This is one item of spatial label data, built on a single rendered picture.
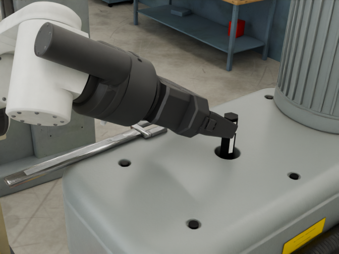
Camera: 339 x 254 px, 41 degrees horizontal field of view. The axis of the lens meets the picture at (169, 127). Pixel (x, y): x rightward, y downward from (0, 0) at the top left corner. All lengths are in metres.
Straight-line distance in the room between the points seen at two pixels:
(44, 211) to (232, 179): 2.93
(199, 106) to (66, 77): 0.17
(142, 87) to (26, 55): 0.13
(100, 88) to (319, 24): 0.35
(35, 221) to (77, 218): 2.81
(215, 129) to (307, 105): 0.20
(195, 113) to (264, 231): 0.16
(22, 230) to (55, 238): 0.25
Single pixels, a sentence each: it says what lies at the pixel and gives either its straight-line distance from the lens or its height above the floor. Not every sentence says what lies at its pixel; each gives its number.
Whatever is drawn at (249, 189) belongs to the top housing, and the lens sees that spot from 0.59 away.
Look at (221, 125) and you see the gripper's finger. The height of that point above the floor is 1.95.
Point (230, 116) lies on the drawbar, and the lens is 0.62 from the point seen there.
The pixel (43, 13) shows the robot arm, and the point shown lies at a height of 2.11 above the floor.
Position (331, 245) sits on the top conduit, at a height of 1.80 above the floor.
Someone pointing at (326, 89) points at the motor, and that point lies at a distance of 0.72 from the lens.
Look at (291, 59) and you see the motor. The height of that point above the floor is 1.99.
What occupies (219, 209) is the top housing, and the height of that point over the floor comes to 1.89.
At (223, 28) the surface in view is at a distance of 6.49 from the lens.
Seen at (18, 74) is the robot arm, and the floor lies 2.06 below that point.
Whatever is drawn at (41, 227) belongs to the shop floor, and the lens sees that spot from 3.35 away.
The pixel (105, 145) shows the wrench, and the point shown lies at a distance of 0.64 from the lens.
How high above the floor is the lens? 2.25
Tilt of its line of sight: 31 degrees down
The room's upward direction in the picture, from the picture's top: 3 degrees clockwise
